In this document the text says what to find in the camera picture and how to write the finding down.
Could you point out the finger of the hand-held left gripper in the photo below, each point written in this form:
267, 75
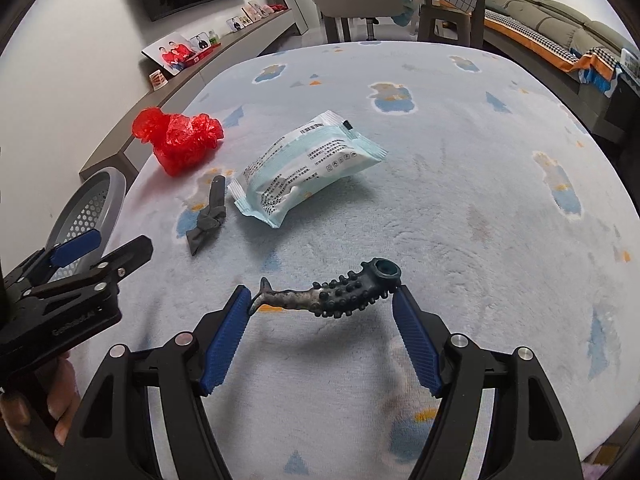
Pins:
75, 250
125, 260

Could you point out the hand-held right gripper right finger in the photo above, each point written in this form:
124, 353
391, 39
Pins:
417, 340

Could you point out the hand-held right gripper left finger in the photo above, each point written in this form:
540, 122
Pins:
225, 340

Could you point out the grey perforated plastic basket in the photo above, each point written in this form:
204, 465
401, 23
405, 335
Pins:
107, 195

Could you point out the grey knotted cloth strip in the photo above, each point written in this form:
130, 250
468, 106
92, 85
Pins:
205, 220

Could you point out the black spiked rubber toy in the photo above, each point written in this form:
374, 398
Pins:
330, 301

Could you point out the red plastic bag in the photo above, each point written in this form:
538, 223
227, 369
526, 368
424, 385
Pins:
185, 140

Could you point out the white and teal packet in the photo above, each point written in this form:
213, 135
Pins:
300, 165

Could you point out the person's left hand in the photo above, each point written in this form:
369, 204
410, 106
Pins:
64, 400

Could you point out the light blue printed blanket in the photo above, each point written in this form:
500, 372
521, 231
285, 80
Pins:
475, 185

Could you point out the red and white paper cup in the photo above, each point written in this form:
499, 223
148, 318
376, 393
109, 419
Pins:
158, 81

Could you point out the large photo print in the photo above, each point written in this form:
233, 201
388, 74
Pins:
170, 54

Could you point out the red flat box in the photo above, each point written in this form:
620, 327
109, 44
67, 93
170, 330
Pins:
197, 59

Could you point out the green lidded bottle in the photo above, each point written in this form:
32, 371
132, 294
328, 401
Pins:
214, 38

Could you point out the small red ornament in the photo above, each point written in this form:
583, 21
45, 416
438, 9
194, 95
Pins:
277, 8

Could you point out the blue plastic bag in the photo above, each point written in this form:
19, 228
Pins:
597, 81

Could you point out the orange trimmed sofa throw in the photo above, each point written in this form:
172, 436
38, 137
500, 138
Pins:
540, 45

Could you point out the grey plastic stool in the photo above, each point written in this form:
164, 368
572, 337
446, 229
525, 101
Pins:
447, 15

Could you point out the small box on sofa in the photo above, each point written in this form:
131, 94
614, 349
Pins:
631, 64

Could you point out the grey green sofa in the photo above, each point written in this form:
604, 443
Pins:
550, 15

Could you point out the small photo frame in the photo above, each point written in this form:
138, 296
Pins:
201, 41

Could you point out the small picture frame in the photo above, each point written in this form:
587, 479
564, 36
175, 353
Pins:
239, 22

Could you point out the pink picture frame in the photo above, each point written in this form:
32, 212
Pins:
254, 11

